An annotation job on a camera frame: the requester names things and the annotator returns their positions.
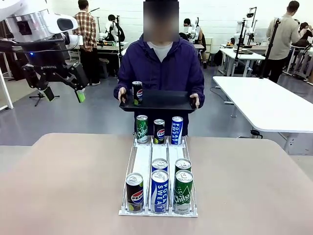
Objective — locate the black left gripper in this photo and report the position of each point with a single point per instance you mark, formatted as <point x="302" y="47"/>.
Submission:
<point x="46" y="56"/>

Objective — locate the black Pepsi can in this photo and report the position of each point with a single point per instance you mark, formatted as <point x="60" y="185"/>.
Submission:
<point x="159" y="132"/>
<point x="137" y="94"/>
<point x="134" y="193"/>

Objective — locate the black plastic serving tray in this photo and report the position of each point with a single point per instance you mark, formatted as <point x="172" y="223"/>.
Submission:
<point x="163" y="100"/>

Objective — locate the blue Pocari Sweat can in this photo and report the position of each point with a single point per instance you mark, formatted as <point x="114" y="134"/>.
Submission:
<point x="159" y="193"/>
<point x="159" y="164"/>
<point x="177" y="131"/>

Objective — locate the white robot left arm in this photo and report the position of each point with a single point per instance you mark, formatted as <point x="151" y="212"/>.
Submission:
<point x="49" y="19"/>

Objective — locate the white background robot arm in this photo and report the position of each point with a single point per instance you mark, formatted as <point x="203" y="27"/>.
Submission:
<point x="195" y="24"/>

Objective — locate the person's right forearm purple sleeve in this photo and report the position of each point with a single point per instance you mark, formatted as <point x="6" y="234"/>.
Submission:
<point x="121" y="84"/>

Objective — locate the person's left forearm purple sleeve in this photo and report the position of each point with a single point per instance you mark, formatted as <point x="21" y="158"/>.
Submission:
<point x="198" y="85"/>

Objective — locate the person in plaid shirt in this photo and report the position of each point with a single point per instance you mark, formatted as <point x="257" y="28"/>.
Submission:
<point x="89" y="29"/>

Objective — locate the person in purple jacket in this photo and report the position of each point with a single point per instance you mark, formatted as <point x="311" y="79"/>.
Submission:
<point x="161" y="71"/>

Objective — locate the dark-haired person in dark clothes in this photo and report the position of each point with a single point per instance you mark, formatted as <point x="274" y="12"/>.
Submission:
<point x="187" y="23"/>

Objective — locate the person in beige sweater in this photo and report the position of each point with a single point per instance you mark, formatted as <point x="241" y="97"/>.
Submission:
<point x="286" y="36"/>

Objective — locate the seated person with black hair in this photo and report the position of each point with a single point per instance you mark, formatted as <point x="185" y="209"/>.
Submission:
<point x="304" y="31"/>

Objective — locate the person's right hand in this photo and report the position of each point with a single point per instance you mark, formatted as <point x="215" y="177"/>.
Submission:
<point x="122" y="92"/>

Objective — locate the person's left hand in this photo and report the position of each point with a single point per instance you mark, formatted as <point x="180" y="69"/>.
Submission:
<point x="196" y="98"/>

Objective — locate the black tripod stand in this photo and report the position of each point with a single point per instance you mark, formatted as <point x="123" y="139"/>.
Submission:
<point x="55" y="96"/>

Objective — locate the green Chilsung cider can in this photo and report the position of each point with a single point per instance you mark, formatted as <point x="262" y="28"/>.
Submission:
<point x="142" y="129"/>
<point x="183" y="164"/>
<point x="183" y="193"/>

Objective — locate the white can dispenser rack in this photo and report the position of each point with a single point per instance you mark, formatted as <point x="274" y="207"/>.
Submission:
<point x="141" y="156"/>

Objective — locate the white drawer cabinet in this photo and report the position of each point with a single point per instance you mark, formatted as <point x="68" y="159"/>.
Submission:
<point x="209" y="46"/>

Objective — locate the white background desk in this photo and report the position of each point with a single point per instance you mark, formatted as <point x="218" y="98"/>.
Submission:
<point x="244" y="55"/>

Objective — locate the large white table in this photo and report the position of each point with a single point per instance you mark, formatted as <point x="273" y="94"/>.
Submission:
<point x="264" y="102"/>

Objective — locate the black pole stand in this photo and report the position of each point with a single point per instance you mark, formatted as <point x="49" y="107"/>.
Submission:
<point x="269" y="51"/>

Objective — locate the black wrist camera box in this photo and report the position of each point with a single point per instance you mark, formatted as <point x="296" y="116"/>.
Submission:
<point x="79" y="72"/>

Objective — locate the white desk frame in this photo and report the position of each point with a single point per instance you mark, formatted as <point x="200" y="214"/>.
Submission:
<point x="6" y="95"/>

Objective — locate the black camera stand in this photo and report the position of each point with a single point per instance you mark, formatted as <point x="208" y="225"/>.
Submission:
<point x="240" y="41"/>

